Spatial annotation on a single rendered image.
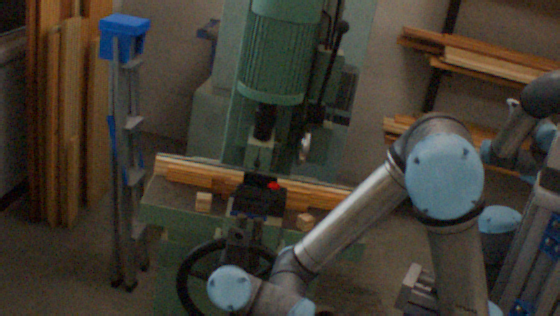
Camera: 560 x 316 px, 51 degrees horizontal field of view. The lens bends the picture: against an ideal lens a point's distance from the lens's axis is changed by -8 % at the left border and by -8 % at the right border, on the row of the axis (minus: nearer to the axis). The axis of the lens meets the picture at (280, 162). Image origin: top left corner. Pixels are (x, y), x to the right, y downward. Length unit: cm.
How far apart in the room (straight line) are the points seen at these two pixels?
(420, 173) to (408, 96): 310
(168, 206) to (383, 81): 254
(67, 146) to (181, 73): 135
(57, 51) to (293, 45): 156
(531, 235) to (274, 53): 74
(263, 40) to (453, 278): 80
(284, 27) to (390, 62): 245
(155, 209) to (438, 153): 93
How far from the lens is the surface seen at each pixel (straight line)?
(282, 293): 112
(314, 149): 188
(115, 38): 239
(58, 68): 294
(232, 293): 108
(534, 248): 142
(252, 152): 168
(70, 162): 305
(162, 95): 427
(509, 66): 355
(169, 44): 417
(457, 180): 93
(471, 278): 104
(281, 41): 155
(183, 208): 166
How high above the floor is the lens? 170
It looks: 23 degrees down
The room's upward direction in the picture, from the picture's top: 12 degrees clockwise
